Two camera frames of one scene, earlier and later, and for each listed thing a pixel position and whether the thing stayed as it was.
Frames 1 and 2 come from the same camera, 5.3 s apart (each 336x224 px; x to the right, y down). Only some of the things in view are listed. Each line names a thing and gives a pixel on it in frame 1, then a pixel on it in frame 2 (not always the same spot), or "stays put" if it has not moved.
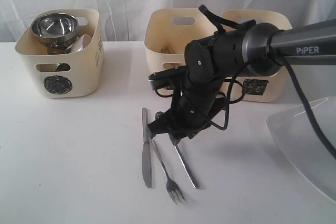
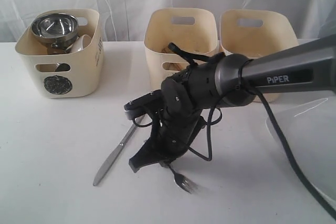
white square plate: (294, 133) stays put
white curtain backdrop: (125, 0) stays put
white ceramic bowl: (81, 43) stays put
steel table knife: (146, 150) → (109, 160)
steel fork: (174, 191) → (184, 182)
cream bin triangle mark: (167, 31) stays put
